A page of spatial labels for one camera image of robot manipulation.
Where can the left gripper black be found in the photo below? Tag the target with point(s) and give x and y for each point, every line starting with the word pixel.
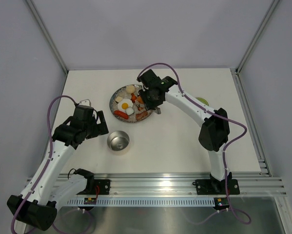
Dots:
pixel 99 128

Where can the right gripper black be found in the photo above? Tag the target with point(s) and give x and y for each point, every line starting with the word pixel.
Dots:
pixel 147 104

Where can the orange fried nugget toy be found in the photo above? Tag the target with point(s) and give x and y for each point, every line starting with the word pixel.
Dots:
pixel 139 100

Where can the stainless steel tongs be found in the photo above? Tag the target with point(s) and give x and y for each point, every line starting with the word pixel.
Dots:
pixel 156 110

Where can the stainless steel bowl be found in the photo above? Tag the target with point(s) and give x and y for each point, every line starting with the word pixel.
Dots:
pixel 118 143

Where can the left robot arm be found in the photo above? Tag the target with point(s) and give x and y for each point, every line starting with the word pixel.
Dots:
pixel 38 204

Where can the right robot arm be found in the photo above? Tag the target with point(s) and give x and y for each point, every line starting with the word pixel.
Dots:
pixel 214 127

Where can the beige round bun toy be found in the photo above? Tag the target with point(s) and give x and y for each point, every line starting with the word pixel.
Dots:
pixel 130 89

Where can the bacon slice toy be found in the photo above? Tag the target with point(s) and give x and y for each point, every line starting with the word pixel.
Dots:
pixel 141 115

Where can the white rice cube toy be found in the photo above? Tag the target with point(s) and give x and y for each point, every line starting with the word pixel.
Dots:
pixel 129 111

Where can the silver patterned plate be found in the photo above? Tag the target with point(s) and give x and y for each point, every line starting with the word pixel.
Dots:
pixel 122 93

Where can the fried egg toy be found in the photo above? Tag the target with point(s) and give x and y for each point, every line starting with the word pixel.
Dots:
pixel 124 104

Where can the green round lid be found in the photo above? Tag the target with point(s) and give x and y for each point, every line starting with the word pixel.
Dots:
pixel 202 100

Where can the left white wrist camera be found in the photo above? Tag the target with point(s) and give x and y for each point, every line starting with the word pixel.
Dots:
pixel 85 102

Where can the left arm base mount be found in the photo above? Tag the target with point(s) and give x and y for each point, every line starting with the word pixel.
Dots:
pixel 98 186

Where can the white slotted cable duct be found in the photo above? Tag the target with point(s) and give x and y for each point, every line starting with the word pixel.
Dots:
pixel 141 202

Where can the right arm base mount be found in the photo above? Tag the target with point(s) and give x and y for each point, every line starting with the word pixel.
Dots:
pixel 214 187

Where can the aluminium front rail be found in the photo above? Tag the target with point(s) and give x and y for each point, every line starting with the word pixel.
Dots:
pixel 181 185

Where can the left aluminium frame post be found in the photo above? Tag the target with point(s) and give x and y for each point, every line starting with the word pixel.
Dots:
pixel 47 36

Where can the aluminium frame post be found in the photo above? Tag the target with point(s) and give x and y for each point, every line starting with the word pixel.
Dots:
pixel 47 36
pixel 259 32

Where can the right aluminium frame post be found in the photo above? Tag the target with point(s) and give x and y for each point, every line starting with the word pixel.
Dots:
pixel 259 32

